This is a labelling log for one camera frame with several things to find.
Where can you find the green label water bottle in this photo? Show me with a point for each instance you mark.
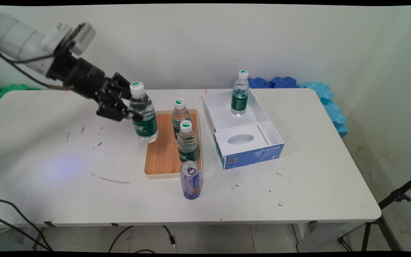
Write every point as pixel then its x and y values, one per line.
pixel 179 115
pixel 239 98
pixel 145 121
pixel 187 146

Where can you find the green foam mat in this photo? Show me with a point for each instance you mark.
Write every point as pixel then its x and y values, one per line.
pixel 2 92

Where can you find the wooden tray with cream rim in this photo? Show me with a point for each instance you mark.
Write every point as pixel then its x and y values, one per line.
pixel 161 157

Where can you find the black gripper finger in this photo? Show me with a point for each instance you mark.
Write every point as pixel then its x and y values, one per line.
pixel 122 88
pixel 114 110

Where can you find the purple drink can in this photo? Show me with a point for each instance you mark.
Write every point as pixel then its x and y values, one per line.
pixel 190 182

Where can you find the dark blue foam mat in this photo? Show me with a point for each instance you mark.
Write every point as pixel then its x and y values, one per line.
pixel 259 83
pixel 284 82

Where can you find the light blue foam mat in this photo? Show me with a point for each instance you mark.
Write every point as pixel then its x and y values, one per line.
pixel 328 103

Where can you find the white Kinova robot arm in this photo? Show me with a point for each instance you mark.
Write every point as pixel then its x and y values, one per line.
pixel 16 37

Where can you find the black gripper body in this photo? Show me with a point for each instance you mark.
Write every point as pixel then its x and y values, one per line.
pixel 80 76

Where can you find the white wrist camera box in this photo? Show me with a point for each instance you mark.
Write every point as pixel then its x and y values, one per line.
pixel 82 35

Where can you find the white and blue cardboard box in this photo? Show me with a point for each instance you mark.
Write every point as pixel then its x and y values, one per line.
pixel 252 153

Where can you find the black tripod stand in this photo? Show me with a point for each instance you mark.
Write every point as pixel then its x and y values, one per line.
pixel 398 195

